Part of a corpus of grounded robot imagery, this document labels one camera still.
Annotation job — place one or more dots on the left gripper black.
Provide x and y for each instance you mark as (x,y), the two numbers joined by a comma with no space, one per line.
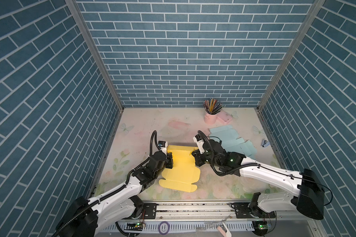
(169,159)

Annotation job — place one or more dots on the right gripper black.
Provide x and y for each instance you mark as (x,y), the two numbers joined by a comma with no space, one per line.
(196,155)

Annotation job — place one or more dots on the yellow paper box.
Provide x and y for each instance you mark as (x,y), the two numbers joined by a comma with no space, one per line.
(184,174)

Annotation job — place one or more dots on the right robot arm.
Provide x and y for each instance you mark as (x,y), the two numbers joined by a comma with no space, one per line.
(301,191)

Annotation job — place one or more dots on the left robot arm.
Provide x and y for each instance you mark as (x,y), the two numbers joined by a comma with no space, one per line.
(86,217)

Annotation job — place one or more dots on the light blue flat paper box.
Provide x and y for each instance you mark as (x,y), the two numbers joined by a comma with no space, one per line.
(232,141)

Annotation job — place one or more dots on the pink flat paper box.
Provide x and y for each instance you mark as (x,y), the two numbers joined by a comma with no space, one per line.
(224,118)

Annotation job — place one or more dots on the pink metal pencil cup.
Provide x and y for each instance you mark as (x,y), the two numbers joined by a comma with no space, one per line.
(210,119)

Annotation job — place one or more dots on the coloured pencils bundle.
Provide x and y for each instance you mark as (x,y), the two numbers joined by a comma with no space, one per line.
(212,106)

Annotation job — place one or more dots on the white pink clip tool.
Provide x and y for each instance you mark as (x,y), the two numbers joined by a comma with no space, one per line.
(223,230)

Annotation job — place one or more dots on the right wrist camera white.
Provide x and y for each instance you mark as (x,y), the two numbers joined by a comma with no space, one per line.
(199,142)

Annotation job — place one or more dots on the aluminium corner post right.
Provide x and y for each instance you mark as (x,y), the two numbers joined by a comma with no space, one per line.
(304,27)

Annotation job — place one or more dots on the aluminium corner post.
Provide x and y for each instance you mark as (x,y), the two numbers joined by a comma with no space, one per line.
(78,17)
(304,27)

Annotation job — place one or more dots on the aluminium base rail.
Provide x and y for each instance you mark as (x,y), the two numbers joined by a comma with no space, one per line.
(200,218)

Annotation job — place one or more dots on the aluminium corner post left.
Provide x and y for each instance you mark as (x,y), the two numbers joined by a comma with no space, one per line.
(78,17)

